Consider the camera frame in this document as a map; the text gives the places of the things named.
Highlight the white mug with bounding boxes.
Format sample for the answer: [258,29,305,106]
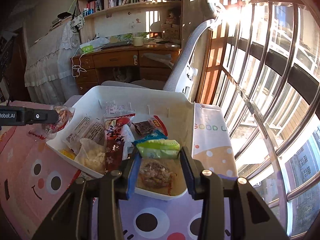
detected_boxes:
[132,36,144,47]

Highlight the clear meat snack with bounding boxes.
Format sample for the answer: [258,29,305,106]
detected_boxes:
[136,159,177,190]

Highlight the long white snack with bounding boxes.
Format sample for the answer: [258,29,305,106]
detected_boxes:
[63,116,104,155]

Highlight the bag of puffed rice cake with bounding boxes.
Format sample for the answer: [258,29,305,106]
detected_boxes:
[74,138,106,174]

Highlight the small white yellow packet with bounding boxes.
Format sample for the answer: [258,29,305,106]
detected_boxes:
[104,101,134,118]

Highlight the blue white candy packet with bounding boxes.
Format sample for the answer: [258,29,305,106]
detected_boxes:
[133,130,168,146]

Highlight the green tea snack packet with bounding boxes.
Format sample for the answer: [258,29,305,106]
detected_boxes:
[136,139,180,159]

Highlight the dark red star packet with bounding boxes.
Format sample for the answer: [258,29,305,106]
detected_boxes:
[105,139,124,172]

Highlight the white office chair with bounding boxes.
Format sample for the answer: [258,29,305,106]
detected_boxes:
[102,0,225,98]

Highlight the wooden desk with drawers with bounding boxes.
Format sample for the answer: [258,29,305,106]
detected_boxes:
[71,45,180,95]

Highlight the wooden bookshelf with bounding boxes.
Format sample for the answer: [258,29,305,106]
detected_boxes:
[78,0,183,42]

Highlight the yellow gold snack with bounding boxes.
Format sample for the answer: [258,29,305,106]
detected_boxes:
[59,149,76,160]

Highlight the clear bag brown pastry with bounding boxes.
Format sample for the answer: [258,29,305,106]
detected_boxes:
[27,106,75,141]

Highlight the red white snack packet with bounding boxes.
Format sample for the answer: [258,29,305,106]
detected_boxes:
[104,113,136,154]

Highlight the dark brownie clear packet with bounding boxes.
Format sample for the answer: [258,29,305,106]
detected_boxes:
[133,115,168,137]

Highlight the green tissue box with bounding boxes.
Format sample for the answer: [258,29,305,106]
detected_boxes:
[80,44,94,54]

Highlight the white lace covered furniture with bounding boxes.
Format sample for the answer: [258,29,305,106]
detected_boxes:
[24,21,80,105]

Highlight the metal window security bars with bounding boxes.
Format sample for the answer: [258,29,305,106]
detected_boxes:
[197,0,319,239]

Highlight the white charging cable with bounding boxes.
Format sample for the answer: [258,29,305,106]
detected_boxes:
[71,47,89,79]

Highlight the white plastic storage bin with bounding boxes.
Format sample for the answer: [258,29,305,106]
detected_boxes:
[47,86,194,200]

